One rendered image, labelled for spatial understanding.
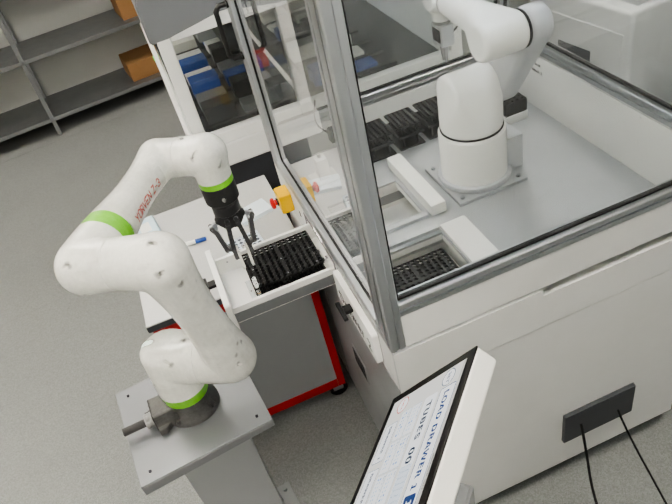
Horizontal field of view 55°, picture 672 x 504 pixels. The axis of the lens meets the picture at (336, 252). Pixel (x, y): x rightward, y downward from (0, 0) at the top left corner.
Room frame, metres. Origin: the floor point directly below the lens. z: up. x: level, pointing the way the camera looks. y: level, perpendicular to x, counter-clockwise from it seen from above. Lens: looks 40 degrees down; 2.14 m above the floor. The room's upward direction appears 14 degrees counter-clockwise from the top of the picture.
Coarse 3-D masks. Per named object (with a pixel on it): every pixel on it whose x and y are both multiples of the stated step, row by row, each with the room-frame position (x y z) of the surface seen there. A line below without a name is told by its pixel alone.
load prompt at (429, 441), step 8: (440, 392) 0.73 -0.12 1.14; (448, 392) 0.71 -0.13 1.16; (440, 400) 0.71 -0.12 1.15; (448, 400) 0.69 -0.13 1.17; (440, 408) 0.69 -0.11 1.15; (432, 416) 0.68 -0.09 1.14; (440, 416) 0.66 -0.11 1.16; (432, 424) 0.66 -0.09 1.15; (440, 424) 0.64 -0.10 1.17; (432, 432) 0.64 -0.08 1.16; (424, 440) 0.64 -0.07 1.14; (432, 440) 0.62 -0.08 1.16; (424, 448) 0.62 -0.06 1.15; (432, 448) 0.60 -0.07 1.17; (424, 456) 0.60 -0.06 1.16; (416, 464) 0.60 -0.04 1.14; (424, 464) 0.58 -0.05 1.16; (416, 472) 0.58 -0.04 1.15; (424, 472) 0.56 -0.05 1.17; (416, 480) 0.56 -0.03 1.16; (408, 488) 0.56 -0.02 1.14; (416, 488) 0.54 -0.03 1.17; (408, 496) 0.54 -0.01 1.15; (416, 496) 0.52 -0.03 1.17
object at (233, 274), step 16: (272, 240) 1.64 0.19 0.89; (224, 256) 1.62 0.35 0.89; (224, 272) 1.60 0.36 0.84; (240, 272) 1.59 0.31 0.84; (320, 272) 1.43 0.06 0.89; (240, 288) 1.51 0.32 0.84; (288, 288) 1.40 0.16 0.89; (304, 288) 1.41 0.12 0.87; (320, 288) 1.42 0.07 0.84; (240, 304) 1.38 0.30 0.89; (256, 304) 1.38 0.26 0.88; (272, 304) 1.39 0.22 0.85; (240, 320) 1.37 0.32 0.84
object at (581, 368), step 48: (336, 288) 1.48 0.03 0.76; (336, 336) 1.75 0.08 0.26; (528, 336) 1.09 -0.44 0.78; (576, 336) 1.12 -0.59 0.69; (624, 336) 1.16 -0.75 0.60; (384, 384) 1.16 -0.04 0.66; (528, 384) 1.09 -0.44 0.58; (576, 384) 1.13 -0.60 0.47; (624, 384) 1.16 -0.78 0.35; (480, 432) 1.06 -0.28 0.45; (528, 432) 1.09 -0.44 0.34; (576, 432) 1.11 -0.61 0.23; (480, 480) 1.06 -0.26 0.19
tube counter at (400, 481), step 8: (408, 448) 0.66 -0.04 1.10; (416, 448) 0.64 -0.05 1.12; (408, 456) 0.64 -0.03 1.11; (408, 464) 0.62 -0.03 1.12; (400, 472) 0.61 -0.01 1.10; (408, 472) 0.60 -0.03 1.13; (400, 480) 0.59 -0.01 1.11; (392, 488) 0.59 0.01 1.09; (400, 488) 0.58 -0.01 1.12; (392, 496) 0.57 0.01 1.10
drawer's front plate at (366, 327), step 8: (336, 272) 1.37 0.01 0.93; (336, 280) 1.35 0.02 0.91; (344, 280) 1.33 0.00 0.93; (344, 288) 1.30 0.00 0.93; (344, 296) 1.30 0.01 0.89; (352, 296) 1.26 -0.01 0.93; (344, 304) 1.33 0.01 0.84; (352, 304) 1.23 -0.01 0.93; (352, 312) 1.25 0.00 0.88; (360, 312) 1.19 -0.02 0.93; (360, 320) 1.18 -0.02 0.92; (368, 320) 1.16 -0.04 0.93; (368, 328) 1.13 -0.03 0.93; (368, 336) 1.13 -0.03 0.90; (376, 336) 1.10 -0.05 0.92; (368, 344) 1.15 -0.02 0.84; (376, 344) 1.10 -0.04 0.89; (376, 352) 1.10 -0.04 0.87; (376, 360) 1.11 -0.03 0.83
